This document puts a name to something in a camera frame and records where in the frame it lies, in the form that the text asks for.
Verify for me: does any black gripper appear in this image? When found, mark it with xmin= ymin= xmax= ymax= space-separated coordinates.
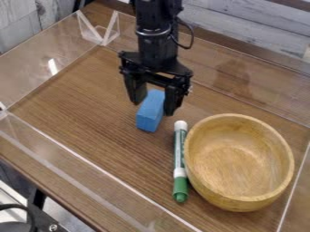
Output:
xmin=119 ymin=25 xmax=193 ymax=116

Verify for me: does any blue foam block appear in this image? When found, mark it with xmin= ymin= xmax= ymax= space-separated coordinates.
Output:
xmin=135 ymin=89 xmax=165 ymax=132

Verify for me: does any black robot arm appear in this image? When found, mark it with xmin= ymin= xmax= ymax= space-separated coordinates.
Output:
xmin=119 ymin=0 xmax=194 ymax=116

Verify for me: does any brown wooden bowl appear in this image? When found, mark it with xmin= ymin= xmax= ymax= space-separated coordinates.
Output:
xmin=185 ymin=113 xmax=294 ymax=212

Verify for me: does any green white marker pen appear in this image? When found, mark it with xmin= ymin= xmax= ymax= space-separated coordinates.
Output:
xmin=174 ymin=121 xmax=188 ymax=203

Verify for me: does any black table leg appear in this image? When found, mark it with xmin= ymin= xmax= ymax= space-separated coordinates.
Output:
xmin=33 ymin=188 xmax=46 ymax=209

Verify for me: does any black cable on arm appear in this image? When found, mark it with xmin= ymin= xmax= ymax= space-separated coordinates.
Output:
xmin=169 ymin=17 xmax=196 ymax=51

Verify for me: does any black metal bracket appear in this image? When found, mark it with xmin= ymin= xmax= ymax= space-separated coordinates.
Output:
xmin=33 ymin=208 xmax=70 ymax=232

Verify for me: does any black cable lower left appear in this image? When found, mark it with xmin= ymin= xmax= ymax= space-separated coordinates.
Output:
xmin=0 ymin=204 xmax=43 ymax=232

